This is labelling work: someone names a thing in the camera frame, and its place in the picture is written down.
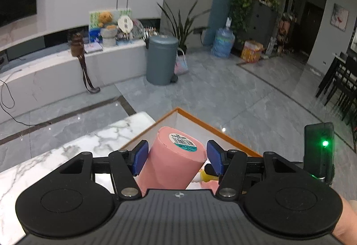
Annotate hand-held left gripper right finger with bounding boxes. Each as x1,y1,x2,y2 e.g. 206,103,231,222
206,140,302,199

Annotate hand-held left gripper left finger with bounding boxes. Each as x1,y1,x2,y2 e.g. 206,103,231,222
60,140,148,199

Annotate small yellow bottle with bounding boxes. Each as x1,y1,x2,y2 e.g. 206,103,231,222
192,168,221,184

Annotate pink cylindrical bottle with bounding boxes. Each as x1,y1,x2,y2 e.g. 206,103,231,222
138,126,208,197

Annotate orange cardboard box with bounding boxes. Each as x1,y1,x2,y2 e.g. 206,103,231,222
120,107,264,159

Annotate person's right forearm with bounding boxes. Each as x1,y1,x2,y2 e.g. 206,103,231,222
333,199,357,245

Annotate black dining chairs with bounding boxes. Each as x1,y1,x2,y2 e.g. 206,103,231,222
315,53,357,126

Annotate grey trash bin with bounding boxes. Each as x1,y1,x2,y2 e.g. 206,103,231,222
146,35,179,86

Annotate pink woven bag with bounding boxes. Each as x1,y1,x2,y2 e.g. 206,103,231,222
174,48,189,75

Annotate yellow printed cardboard box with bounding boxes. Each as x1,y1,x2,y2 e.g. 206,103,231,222
240,40,264,64

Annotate blue water jug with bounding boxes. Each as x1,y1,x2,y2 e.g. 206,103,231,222
213,18,235,59

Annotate white notebook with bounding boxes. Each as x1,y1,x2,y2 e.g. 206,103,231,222
85,43,104,54

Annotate marble television console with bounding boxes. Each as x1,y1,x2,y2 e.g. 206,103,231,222
0,18,162,124

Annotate floral round hand fan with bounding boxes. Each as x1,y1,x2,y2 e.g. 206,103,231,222
131,19,144,39

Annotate white round hand fan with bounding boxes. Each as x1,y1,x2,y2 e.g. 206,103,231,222
117,15,133,39

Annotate long-leaf potted plant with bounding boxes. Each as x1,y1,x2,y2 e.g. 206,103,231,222
158,0,212,53

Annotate grey cabinet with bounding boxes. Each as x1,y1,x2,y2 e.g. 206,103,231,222
234,0,279,52

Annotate brown teddy bear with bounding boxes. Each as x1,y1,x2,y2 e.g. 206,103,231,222
98,11,113,29

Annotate brown camera bag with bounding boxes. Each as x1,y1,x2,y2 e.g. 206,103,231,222
70,33,101,93

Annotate framed wall picture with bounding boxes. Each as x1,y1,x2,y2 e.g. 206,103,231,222
330,3,349,31

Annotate black cable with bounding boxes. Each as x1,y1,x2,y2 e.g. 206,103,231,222
0,78,37,126

